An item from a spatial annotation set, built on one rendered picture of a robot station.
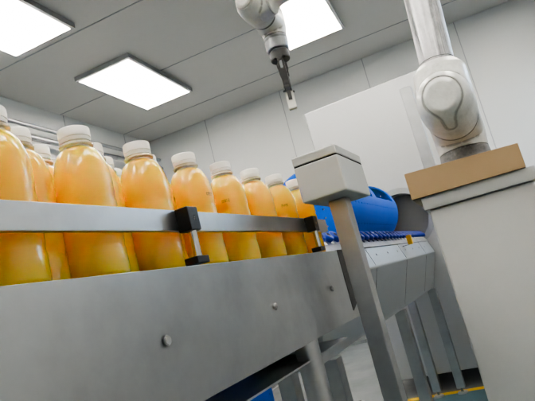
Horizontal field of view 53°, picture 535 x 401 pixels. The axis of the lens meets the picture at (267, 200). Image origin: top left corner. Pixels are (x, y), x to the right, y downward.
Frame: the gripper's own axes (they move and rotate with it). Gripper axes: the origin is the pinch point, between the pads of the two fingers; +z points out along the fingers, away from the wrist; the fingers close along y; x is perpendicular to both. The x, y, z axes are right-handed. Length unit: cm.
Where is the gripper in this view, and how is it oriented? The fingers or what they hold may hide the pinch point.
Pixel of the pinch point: (290, 100)
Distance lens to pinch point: 203.0
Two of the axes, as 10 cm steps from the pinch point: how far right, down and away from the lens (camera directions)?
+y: 1.8, 1.5, 9.7
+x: -9.6, 2.5, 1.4
